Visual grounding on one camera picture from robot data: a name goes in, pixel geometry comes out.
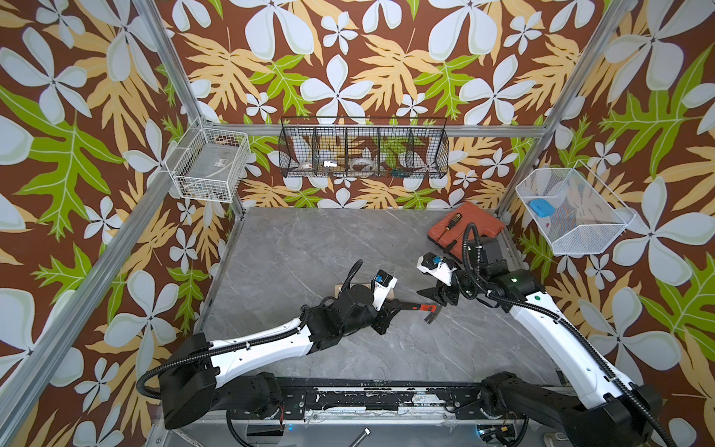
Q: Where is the blue object in basket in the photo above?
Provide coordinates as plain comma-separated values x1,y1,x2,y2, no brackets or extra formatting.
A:
528,199,556,219

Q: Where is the black wire basket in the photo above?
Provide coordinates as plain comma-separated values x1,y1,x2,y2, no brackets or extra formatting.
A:
277,115,450,179

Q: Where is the white wire basket left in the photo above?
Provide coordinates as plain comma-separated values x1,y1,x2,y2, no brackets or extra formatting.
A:
166,120,251,203

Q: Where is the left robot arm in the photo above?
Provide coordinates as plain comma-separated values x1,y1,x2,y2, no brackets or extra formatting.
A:
136,284,422,429

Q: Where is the aluminium frame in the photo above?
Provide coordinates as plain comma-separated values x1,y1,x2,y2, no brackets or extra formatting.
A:
1,1,610,392

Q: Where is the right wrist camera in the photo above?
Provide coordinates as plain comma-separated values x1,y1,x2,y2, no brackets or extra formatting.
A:
416,253,456,286

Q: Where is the yellow black screwdriver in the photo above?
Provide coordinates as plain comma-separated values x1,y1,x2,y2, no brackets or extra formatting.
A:
445,212,462,231

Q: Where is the red plastic tool case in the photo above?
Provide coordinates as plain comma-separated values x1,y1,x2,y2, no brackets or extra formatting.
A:
428,202,506,262

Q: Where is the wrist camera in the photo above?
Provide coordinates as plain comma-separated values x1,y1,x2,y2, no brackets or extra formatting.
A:
416,253,456,286
371,269,398,311

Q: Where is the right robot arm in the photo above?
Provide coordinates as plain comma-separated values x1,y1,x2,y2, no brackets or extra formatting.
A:
417,223,676,446

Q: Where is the white mesh basket right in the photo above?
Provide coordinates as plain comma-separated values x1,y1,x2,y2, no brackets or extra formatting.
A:
516,161,636,257

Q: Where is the red black claw hammer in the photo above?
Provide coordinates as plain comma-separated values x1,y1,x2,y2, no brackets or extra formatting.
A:
400,302,442,324

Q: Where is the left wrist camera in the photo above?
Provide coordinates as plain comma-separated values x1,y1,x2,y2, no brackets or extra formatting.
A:
371,269,398,311

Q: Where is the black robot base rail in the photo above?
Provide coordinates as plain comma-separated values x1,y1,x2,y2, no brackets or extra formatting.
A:
222,375,560,423

